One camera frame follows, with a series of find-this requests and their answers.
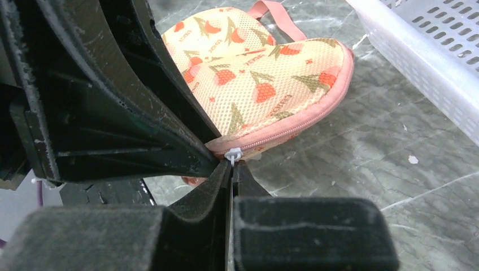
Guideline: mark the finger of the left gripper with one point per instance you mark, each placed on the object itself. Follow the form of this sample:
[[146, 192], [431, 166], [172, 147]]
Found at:
[[89, 117], [133, 26]]

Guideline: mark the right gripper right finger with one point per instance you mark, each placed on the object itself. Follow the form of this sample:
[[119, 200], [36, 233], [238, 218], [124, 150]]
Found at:
[[318, 233]]

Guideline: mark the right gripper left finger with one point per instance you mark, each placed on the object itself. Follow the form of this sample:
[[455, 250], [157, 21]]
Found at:
[[190, 234]]

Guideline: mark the floral pink mesh laundry bag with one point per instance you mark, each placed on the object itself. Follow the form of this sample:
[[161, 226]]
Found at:
[[257, 76]]

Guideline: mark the white perforated plastic basket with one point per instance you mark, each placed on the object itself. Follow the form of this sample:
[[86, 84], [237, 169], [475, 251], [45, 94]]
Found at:
[[434, 44]]

